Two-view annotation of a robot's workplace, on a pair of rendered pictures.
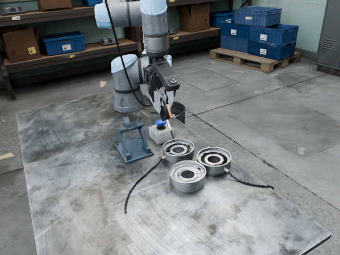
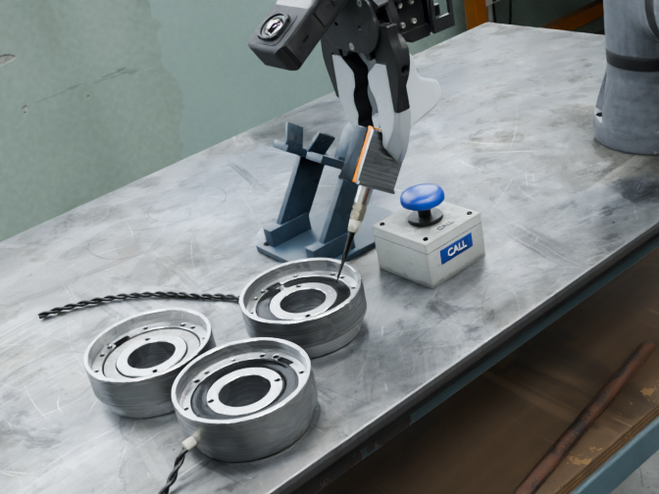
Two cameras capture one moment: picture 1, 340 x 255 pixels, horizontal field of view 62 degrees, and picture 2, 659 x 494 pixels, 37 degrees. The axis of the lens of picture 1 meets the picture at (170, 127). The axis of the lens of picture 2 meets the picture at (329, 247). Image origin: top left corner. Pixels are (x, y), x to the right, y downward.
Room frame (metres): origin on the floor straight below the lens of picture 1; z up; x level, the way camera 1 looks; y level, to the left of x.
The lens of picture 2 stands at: (0.72, -0.74, 1.24)
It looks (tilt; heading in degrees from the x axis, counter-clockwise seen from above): 27 degrees down; 82
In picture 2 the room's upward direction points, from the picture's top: 12 degrees counter-clockwise
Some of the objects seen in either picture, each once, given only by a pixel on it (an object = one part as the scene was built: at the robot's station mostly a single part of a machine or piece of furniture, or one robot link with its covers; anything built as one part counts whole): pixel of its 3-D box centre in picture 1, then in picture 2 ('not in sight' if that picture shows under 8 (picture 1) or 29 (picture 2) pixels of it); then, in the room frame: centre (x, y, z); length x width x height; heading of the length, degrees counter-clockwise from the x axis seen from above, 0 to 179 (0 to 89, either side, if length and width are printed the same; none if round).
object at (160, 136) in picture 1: (161, 131); (432, 236); (0.91, 0.03, 0.82); 0.08 x 0.07 x 0.05; 27
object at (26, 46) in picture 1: (20, 43); not in sight; (3.84, 1.88, 0.64); 0.49 x 0.40 x 0.37; 122
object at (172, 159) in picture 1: (178, 152); (304, 309); (0.78, -0.02, 0.82); 0.10 x 0.10 x 0.04
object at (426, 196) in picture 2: (161, 126); (425, 214); (0.91, 0.03, 0.85); 0.04 x 0.04 x 0.05
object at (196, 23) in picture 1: (193, 16); not in sight; (5.09, -0.52, 0.67); 0.52 x 0.43 x 0.43; 117
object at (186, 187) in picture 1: (187, 176); (154, 363); (0.65, -0.04, 0.82); 0.10 x 0.10 x 0.04
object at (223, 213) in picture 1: (118, 154); (320, 225); (0.83, 0.19, 0.79); 1.20 x 0.60 x 0.02; 27
